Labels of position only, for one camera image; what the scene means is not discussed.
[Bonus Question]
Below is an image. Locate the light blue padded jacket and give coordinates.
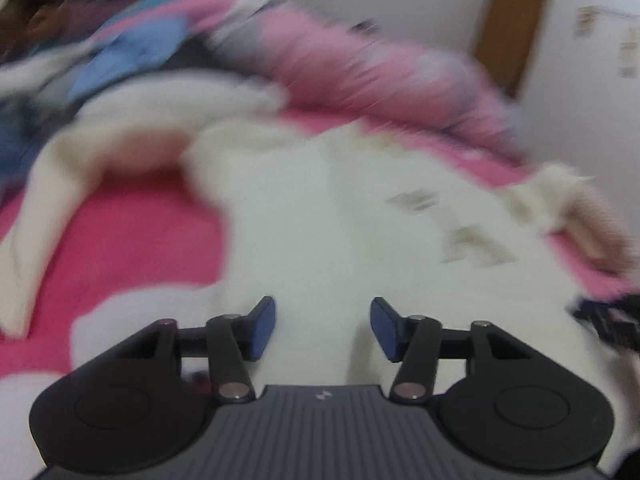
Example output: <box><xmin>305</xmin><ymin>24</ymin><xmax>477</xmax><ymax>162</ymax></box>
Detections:
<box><xmin>0</xmin><ymin>15</ymin><xmax>191</xmax><ymax>176</ymax></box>

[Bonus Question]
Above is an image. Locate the beige folded garment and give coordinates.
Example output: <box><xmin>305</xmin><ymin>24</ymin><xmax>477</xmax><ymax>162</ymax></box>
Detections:
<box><xmin>555</xmin><ymin>220</ymin><xmax>636</xmax><ymax>273</ymax></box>

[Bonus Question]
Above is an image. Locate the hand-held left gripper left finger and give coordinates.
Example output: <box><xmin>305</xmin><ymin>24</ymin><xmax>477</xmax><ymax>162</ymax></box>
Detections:
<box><xmin>117</xmin><ymin>296</ymin><xmax>277</xmax><ymax>403</ymax></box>

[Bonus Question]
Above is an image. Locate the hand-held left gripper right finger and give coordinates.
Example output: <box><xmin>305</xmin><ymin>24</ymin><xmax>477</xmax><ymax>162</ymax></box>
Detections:
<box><xmin>370</xmin><ymin>297</ymin><xmax>531</xmax><ymax>403</ymax></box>

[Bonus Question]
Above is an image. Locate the brown wooden door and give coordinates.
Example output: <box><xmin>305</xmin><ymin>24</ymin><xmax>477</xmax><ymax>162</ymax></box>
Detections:
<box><xmin>472</xmin><ymin>0</ymin><xmax>553</xmax><ymax>98</ymax></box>

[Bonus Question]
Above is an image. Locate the beige wall hanging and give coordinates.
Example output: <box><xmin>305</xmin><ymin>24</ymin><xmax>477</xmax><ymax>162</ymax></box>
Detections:
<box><xmin>619</xmin><ymin>29</ymin><xmax>640</xmax><ymax>79</ymax></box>
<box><xmin>576</xmin><ymin>6</ymin><xmax>597</xmax><ymax>39</ymax></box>

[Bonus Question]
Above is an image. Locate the pink floral bed blanket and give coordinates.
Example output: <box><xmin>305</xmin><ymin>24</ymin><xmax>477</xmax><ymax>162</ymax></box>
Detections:
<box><xmin>0</xmin><ymin>105</ymin><xmax>640</xmax><ymax>480</ymax></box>

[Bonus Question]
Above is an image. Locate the pink grey floral quilt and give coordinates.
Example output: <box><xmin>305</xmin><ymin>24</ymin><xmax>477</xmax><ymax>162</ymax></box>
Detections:
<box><xmin>95</xmin><ymin>0</ymin><xmax>531</xmax><ymax>161</ymax></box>

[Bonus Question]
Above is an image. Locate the white fluffy sweater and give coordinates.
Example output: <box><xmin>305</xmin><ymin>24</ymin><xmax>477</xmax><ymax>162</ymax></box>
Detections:
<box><xmin>0</xmin><ymin>110</ymin><xmax>616</xmax><ymax>396</ymax></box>

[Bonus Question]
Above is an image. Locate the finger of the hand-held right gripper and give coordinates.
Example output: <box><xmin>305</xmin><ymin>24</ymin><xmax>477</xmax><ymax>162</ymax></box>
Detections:
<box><xmin>574</xmin><ymin>297</ymin><xmax>621</xmax><ymax>343</ymax></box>

